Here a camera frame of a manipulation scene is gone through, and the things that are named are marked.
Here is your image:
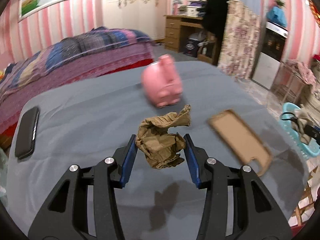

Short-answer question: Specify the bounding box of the white black cabinet appliance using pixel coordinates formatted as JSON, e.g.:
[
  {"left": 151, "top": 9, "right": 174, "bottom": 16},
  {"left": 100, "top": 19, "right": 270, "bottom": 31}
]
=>
[{"left": 252, "top": 21, "right": 289, "bottom": 90}]

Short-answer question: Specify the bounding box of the floral curtain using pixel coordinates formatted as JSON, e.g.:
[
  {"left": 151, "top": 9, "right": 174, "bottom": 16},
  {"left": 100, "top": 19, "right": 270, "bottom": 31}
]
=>
[{"left": 217, "top": 0, "right": 261, "bottom": 79}]

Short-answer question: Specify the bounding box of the wooden desk with drawers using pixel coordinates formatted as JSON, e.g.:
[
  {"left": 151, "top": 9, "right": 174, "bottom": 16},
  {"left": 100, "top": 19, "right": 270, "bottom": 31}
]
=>
[{"left": 164, "top": 15, "right": 220, "bottom": 65}]

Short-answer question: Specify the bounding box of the white wardrobe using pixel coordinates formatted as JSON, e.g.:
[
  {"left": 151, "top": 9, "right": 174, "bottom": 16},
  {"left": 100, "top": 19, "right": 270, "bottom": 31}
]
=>
[{"left": 101, "top": 0, "right": 167, "bottom": 41}]

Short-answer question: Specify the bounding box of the brown phone case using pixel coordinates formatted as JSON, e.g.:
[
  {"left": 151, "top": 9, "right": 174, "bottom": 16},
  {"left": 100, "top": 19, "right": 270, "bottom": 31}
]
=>
[{"left": 208, "top": 109, "right": 273, "bottom": 176}]

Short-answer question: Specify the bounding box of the pink piggy bank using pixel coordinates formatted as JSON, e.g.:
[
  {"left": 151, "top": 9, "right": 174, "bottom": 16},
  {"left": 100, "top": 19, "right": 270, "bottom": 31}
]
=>
[{"left": 141, "top": 54, "right": 183, "bottom": 108}]

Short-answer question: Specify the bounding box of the patchwork striped blanket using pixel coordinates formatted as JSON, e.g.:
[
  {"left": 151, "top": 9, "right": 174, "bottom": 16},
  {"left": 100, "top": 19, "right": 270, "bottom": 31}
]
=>
[{"left": 1, "top": 27, "right": 153, "bottom": 101}]

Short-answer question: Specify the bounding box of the blue cloth with plant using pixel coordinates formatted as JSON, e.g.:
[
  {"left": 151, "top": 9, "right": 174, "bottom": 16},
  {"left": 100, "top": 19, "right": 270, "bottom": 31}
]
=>
[{"left": 266, "top": 0, "right": 287, "bottom": 28}]

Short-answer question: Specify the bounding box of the bed with purple cover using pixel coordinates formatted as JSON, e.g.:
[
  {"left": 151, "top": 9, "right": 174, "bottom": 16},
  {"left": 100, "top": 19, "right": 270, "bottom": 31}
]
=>
[{"left": 0, "top": 26, "right": 156, "bottom": 151}]

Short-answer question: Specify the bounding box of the brown paper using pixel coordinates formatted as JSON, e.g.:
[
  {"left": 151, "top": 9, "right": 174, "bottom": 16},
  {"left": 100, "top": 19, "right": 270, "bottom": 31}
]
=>
[{"left": 135, "top": 105, "right": 191, "bottom": 170}]

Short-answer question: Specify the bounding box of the black hanging coat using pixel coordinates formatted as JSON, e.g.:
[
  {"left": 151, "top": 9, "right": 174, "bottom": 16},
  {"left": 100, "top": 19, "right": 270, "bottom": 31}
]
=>
[{"left": 202, "top": 0, "right": 229, "bottom": 41}]

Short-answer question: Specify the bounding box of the black wallet case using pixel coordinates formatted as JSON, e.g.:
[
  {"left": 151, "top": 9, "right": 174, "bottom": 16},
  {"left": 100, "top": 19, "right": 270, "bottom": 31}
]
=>
[{"left": 15, "top": 106, "right": 40, "bottom": 160}]

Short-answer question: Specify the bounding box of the light blue plastic basket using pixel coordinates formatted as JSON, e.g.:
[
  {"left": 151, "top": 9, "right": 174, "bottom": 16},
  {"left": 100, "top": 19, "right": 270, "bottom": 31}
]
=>
[{"left": 278, "top": 102, "right": 319, "bottom": 159}]

